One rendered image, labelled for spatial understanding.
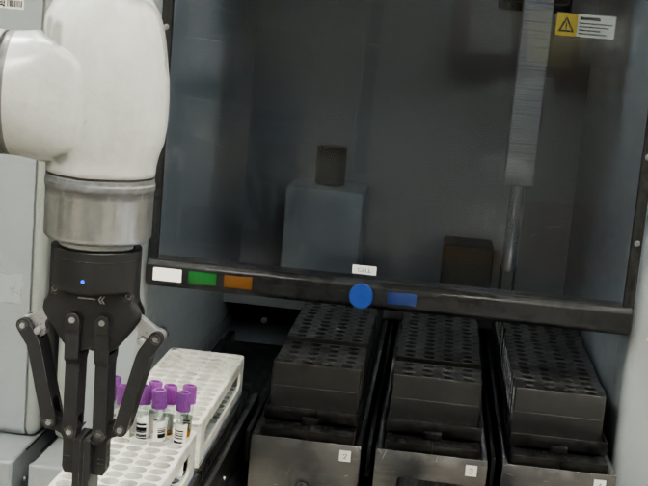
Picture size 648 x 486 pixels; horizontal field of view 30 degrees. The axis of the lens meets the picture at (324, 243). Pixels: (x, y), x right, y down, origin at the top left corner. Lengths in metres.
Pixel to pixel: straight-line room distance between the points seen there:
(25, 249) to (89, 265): 0.61
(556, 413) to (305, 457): 0.32
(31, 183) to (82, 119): 0.63
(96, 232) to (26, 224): 0.62
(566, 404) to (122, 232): 0.73
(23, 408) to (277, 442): 0.36
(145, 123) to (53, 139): 0.07
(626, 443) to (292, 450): 0.42
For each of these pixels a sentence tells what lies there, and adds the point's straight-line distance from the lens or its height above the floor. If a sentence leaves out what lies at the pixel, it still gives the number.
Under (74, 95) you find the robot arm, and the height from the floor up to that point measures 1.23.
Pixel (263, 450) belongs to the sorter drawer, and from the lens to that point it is 1.50.
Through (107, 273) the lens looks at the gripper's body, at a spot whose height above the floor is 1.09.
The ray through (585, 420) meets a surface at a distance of 1.55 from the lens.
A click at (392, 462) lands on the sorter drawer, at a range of 1.49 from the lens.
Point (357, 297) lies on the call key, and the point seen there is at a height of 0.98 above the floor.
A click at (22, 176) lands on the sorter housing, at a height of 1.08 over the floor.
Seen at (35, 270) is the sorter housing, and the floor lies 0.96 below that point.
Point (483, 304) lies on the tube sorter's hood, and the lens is 1.50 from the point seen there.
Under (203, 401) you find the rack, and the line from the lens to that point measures 1.41.
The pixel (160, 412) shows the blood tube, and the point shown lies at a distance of 1.27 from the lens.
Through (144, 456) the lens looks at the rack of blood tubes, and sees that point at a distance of 1.24.
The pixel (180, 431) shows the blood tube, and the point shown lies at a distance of 1.27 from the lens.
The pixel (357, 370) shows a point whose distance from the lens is 1.53.
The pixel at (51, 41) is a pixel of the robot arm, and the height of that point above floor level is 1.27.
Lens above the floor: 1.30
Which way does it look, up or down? 10 degrees down
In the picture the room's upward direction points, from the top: 5 degrees clockwise
